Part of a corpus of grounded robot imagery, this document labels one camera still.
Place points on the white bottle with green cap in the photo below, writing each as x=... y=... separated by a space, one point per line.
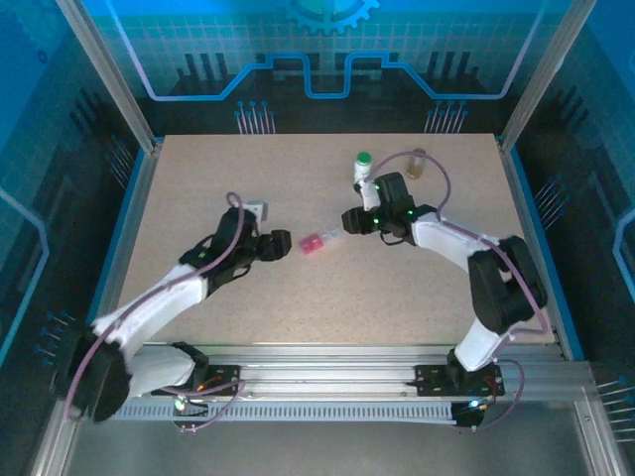
x=363 y=161

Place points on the pink pill organizer box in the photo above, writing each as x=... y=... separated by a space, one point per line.
x=311 y=244

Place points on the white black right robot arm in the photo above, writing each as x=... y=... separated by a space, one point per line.
x=446 y=243

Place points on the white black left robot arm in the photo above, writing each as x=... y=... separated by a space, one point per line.
x=164 y=297

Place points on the blue table edge strip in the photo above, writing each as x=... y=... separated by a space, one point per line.
x=546 y=248
x=117 y=248

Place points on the grey metal shelf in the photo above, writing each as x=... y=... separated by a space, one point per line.
x=322 y=451

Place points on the aluminium side rail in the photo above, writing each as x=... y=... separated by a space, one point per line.
x=127 y=248

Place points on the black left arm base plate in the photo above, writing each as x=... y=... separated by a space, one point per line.
x=225 y=377

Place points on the aluminium front rail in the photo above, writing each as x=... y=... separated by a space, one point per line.
x=322 y=367

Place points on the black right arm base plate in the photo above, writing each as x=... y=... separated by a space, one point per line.
x=426 y=379

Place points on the aluminium frame post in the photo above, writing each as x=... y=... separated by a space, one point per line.
x=111 y=74
x=546 y=74

